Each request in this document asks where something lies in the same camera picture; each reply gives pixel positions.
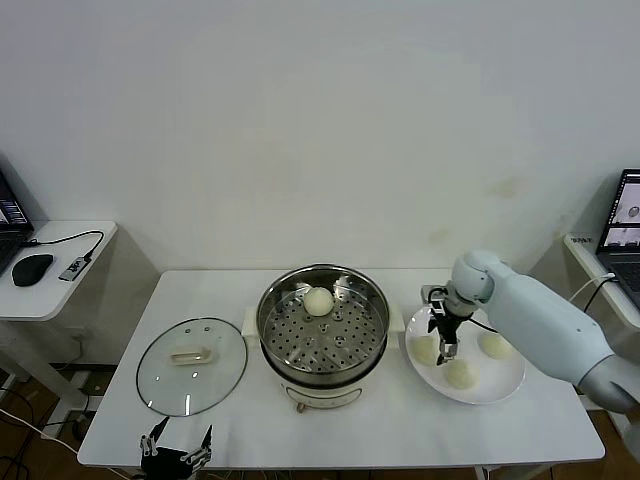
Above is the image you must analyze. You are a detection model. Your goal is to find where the round glass pot lid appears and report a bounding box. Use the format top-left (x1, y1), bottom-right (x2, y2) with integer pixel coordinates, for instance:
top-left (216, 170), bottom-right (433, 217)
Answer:
top-left (135, 317), bottom-right (249, 416)

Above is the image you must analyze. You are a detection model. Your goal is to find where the grey usb hub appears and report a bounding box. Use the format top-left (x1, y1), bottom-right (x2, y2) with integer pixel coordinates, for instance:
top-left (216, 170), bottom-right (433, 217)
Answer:
top-left (58, 253), bottom-right (85, 282)

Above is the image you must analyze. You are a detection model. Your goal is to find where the white round plate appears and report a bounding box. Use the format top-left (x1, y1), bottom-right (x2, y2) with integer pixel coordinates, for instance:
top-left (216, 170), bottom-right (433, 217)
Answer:
top-left (404, 302), bottom-right (528, 406)

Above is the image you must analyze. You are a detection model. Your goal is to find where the cream electric cooking pot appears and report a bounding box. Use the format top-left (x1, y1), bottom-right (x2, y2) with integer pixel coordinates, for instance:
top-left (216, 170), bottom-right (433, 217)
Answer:
top-left (259, 344), bottom-right (389, 416)

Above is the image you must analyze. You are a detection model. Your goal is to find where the white side table with mouse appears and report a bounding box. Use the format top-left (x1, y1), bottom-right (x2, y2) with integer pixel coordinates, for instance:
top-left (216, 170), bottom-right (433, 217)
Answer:
top-left (0, 219), bottom-right (162, 426)

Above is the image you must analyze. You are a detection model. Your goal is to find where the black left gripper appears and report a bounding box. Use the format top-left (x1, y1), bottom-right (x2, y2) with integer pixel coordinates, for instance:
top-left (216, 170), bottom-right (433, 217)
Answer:
top-left (139, 417), bottom-right (214, 477)

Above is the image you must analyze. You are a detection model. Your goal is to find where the white steamed baozi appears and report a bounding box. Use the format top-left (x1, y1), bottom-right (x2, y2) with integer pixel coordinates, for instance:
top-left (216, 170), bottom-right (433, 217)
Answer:
top-left (444, 359), bottom-right (480, 390)
top-left (478, 332), bottom-right (514, 360)
top-left (409, 335), bottom-right (441, 365)
top-left (303, 286), bottom-right (334, 318)

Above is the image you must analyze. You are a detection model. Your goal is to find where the black laptop with dark screen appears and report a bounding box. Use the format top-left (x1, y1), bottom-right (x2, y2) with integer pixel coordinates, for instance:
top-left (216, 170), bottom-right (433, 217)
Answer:
top-left (0, 167), bottom-right (36, 279)

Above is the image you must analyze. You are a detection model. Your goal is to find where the white floor cable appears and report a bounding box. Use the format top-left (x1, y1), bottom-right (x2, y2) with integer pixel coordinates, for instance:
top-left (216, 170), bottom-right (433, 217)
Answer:
top-left (0, 407), bottom-right (81, 455)

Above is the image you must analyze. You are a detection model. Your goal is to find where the perforated steel steamer basket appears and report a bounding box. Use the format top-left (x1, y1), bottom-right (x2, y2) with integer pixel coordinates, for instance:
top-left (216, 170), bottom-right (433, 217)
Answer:
top-left (241, 264), bottom-right (405, 384)

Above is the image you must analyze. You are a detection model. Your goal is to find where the grey laptop showing camera views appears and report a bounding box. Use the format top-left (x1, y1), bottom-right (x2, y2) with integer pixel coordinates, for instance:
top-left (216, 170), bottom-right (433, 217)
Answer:
top-left (595, 169), bottom-right (640, 309)

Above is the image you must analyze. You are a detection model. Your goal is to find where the black computer mouse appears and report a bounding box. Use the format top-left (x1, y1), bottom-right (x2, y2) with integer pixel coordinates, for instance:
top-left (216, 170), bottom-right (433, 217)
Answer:
top-left (12, 253), bottom-right (55, 288)

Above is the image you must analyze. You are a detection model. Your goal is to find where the black laptop power cable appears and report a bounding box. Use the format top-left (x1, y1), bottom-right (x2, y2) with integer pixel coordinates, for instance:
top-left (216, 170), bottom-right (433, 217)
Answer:
top-left (583, 277), bottom-right (619, 312)

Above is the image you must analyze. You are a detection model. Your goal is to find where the white side table with sticker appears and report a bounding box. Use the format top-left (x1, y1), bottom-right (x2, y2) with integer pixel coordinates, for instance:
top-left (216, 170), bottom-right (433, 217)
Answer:
top-left (524, 232), bottom-right (640, 441)

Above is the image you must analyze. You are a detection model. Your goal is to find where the white laptop cable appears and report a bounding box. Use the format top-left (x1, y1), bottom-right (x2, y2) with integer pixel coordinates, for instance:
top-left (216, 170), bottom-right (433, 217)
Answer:
top-left (569, 273), bottom-right (617, 302)

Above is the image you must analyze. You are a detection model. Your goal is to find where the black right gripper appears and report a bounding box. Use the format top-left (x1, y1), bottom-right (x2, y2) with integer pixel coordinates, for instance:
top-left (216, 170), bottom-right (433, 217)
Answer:
top-left (427, 298), bottom-right (464, 367)

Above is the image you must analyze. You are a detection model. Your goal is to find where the black usb hub cable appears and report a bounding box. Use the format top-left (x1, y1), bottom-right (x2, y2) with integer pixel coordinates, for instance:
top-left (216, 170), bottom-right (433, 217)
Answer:
top-left (22, 230), bottom-right (106, 264)

